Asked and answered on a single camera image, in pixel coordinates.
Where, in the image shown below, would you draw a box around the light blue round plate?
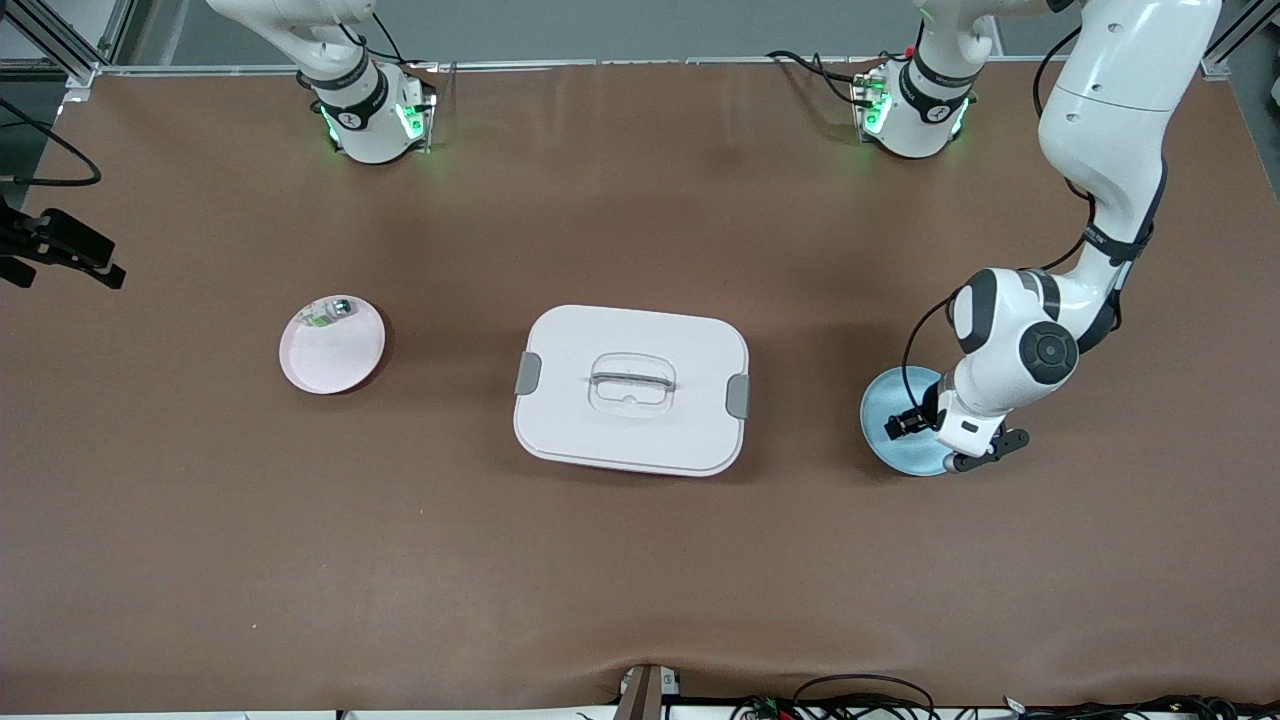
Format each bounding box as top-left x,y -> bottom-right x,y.
860,366 -> 976,477

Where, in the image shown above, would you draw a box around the white lidded storage box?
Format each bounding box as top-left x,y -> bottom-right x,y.
513,304 -> 751,478

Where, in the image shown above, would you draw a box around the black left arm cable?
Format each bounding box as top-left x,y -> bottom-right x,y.
902,20 -> 1171,421

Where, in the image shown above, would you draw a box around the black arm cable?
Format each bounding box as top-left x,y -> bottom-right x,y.
0,97 -> 103,188
902,20 -> 1171,421

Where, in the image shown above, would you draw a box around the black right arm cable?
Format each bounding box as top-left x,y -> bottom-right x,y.
0,97 -> 103,188

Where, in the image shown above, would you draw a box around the aluminium frame profile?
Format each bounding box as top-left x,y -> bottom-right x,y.
0,0 -> 136,87
1200,0 -> 1280,81

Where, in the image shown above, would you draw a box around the green push-button switch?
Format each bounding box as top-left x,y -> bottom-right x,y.
303,296 -> 358,331

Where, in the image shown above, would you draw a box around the black looped cable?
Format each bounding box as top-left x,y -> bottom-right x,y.
793,675 -> 937,720

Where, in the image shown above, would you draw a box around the black cable bundle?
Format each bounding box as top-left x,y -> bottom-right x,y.
1000,695 -> 1280,720

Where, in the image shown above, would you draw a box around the black base cables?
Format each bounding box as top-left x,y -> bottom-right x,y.
768,50 -> 891,106

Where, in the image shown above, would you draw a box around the metal table edge bracket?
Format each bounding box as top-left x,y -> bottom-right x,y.
615,663 -> 683,720

